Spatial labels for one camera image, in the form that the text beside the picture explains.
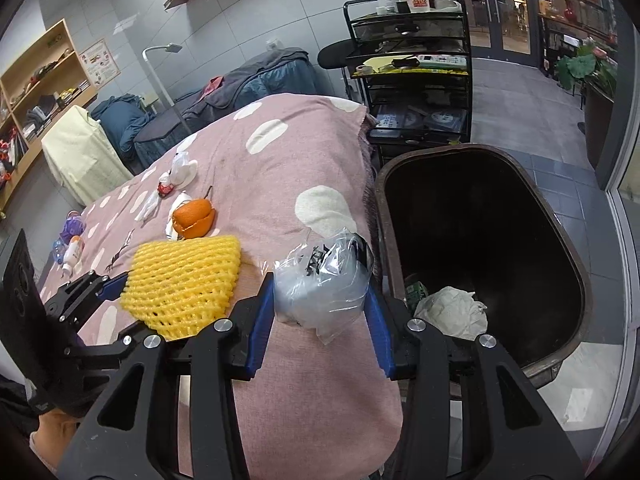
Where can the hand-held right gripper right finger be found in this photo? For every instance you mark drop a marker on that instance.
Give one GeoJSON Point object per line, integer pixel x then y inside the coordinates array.
{"type": "Point", "coordinates": [382, 330]}

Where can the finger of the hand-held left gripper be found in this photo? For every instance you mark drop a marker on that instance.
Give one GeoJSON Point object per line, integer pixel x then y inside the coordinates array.
{"type": "Point", "coordinates": [107, 349]}
{"type": "Point", "coordinates": [85, 287]}

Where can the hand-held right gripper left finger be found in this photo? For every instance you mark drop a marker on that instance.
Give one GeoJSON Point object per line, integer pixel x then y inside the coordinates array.
{"type": "Point", "coordinates": [260, 330]}

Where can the white face mask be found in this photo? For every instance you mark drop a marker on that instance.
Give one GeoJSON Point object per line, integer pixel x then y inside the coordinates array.
{"type": "Point", "coordinates": [452, 310]}

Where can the clear plastic bag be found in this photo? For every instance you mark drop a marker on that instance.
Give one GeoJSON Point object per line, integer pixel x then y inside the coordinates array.
{"type": "Point", "coordinates": [320, 285]}

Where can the yellow foam fruit net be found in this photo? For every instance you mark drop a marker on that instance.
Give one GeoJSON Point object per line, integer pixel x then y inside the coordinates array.
{"type": "Point", "coordinates": [185, 280]}

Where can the black trash bin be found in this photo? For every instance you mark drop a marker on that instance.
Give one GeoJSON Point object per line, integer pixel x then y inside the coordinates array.
{"type": "Point", "coordinates": [475, 220]}

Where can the person's left hand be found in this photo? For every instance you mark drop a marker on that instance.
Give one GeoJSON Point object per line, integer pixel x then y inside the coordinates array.
{"type": "Point", "coordinates": [55, 432]}

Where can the white pill bottle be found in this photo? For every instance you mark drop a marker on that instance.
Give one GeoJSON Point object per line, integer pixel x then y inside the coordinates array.
{"type": "Point", "coordinates": [74, 256]}

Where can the small blue bottle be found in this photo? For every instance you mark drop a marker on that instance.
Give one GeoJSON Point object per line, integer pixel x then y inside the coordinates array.
{"type": "Point", "coordinates": [59, 249]}

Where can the dry brown twig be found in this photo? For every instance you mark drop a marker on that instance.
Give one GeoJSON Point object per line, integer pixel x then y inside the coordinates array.
{"type": "Point", "coordinates": [120, 255]}

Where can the purple plastic toy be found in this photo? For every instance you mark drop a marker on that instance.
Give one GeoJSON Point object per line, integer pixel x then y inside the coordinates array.
{"type": "Point", "coordinates": [72, 227]}

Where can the small red wrapper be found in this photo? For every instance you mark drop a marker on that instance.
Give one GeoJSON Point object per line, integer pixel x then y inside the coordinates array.
{"type": "Point", "coordinates": [165, 189]}

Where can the orange peel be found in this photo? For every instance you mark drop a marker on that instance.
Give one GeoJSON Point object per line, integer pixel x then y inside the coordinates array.
{"type": "Point", "coordinates": [192, 217]}

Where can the cream towel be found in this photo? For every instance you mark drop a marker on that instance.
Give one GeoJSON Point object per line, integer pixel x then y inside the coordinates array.
{"type": "Point", "coordinates": [85, 155]}

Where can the blue cloth pile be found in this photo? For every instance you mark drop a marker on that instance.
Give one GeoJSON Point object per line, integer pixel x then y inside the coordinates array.
{"type": "Point", "coordinates": [122, 120]}

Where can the red cloth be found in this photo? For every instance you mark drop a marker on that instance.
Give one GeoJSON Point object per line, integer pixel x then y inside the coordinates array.
{"type": "Point", "coordinates": [215, 85]}

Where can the massage bed with grey blanket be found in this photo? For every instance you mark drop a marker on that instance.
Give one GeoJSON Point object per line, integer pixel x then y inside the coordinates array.
{"type": "Point", "coordinates": [280, 80]}

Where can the white floor lamp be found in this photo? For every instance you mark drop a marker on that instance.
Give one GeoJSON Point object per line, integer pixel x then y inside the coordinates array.
{"type": "Point", "coordinates": [172, 48]}

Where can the yellow paper sheet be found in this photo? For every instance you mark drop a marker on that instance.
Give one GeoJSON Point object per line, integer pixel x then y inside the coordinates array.
{"type": "Point", "coordinates": [382, 62]}

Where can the white remote control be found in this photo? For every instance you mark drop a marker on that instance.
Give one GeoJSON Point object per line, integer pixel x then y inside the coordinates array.
{"type": "Point", "coordinates": [442, 59]}

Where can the black round stool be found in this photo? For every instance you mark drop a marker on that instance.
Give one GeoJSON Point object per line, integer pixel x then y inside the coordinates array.
{"type": "Point", "coordinates": [335, 55]}

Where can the black trolley cart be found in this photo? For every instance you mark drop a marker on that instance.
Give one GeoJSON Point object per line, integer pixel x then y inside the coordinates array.
{"type": "Point", "coordinates": [400, 30]}

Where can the potted green plant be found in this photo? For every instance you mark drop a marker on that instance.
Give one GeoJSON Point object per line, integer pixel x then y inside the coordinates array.
{"type": "Point", "coordinates": [585, 65]}

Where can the glass double door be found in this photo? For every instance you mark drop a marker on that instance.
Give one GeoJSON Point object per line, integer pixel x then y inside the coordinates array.
{"type": "Point", "coordinates": [505, 5]}

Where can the dark display table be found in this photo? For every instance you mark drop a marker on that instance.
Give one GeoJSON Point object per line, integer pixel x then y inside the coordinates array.
{"type": "Point", "coordinates": [565, 25]}

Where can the wall poster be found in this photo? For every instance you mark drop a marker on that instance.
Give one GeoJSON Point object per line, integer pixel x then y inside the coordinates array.
{"type": "Point", "coordinates": [100, 62]}

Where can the wooden wall cabinet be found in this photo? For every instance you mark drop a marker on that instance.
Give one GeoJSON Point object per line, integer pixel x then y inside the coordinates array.
{"type": "Point", "coordinates": [75, 60]}

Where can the white wall socket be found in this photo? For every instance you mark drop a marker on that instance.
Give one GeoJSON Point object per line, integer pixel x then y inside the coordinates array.
{"type": "Point", "coordinates": [272, 42]}

